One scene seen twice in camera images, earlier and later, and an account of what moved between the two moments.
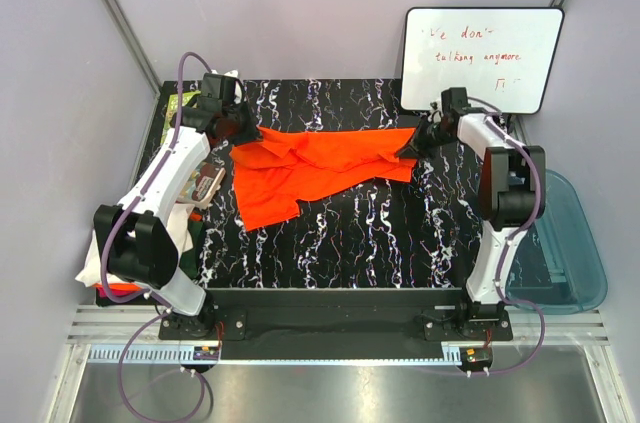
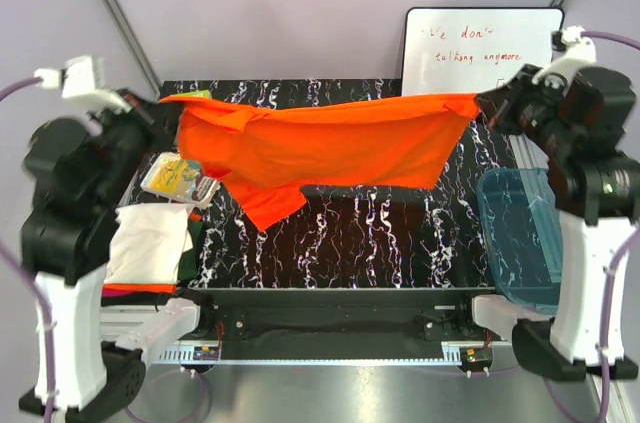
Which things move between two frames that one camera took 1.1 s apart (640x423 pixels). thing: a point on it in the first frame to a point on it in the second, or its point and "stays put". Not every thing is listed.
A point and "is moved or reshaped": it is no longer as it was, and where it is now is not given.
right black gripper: [416, 148] to [500, 104]
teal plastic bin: [558, 264] stays put
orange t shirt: [271, 170] is moved or reshaped
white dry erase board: [505, 54] stays put
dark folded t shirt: [189, 268] stays put
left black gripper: [252, 133] to [136, 112]
